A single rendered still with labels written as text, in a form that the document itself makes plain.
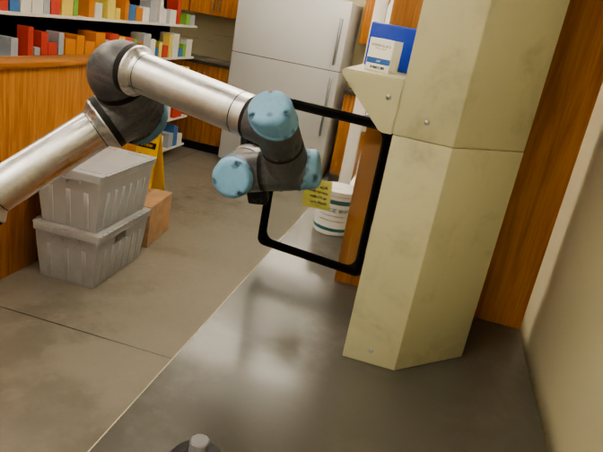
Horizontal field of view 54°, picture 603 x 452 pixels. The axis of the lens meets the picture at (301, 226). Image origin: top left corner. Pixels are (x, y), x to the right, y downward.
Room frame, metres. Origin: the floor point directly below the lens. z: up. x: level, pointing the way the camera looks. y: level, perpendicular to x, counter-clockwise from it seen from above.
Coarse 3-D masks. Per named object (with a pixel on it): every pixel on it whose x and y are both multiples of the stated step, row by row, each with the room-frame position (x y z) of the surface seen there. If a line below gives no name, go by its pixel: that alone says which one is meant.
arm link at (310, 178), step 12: (300, 156) 1.01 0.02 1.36; (312, 156) 1.05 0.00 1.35; (264, 168) 1.04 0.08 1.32; (276, 168) 1.01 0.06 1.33; (288, 168) 1.01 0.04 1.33; (300, 168) 1.02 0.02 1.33; (312, 168) 1.03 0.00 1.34; (264, 180) 1.04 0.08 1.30; (276, 180) 1.04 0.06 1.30; (288, 180) 1.03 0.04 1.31; (300, 180) 1.04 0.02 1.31; (312, 180) 1.03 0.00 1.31
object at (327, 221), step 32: (320, 128) 1.47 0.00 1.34; (352, 128) 1.44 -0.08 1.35; (352, 160) 1.43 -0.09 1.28; (288, 192) 1.49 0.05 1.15; (320, 192) 1.45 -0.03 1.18; (352, 192) 1.43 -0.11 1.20; (288, 224) 1.48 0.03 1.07; (320, 224) 1.45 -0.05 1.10; (352, 224) 1.42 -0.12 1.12; (352, 256) 1.41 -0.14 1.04
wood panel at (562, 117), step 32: (416, 0) 1.46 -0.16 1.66; (576, 0) 1.40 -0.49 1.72; (576, 32) 1.40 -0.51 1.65; (576, 64) 1.40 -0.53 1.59; (544, 96) 1.40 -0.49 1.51; (576, 96) 1.39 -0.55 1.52; (544, 128) 1.40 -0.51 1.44; (576, 128) 1.39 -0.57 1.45; (544, 160) 1.40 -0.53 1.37; (512, 192) 1.40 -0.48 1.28; (544, 192) 1.39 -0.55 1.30; (512, 224) 1.40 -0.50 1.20; (544, 224) 1.39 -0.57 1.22; (512, 256) 1.40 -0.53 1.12; (512, 288) 1.39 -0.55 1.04; (512, 320) 1.39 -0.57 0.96
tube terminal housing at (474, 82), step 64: (448, 0) 1.09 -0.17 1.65; (512, 0) 1.10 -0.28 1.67; (448, 64) 1.08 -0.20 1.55; (512, 64) 1.13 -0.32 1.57; (448, 128) 1.08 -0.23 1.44; (512, 128) 1.16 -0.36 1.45; (384, 192) 1.09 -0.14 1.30; (448, 192) 1.08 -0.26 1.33; (384, 256) 1.09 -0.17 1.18; (448, 256) 1.11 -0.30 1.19; (384, 320) 1.08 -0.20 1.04; (448, 320) 1.14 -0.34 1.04
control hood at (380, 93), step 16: (352, 80) 1.11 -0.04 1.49; (368, 80) 1.11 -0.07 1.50; (384, 80) 1.10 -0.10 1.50; (400, 80) 1.10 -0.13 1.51; (368, 96) 1.10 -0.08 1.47; (384, 96) 1.10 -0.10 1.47; (400, 96) 1.10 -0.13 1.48; (368, 112) 1.11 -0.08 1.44; (384, 112) 1.10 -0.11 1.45; (384, 128) 1.10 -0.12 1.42
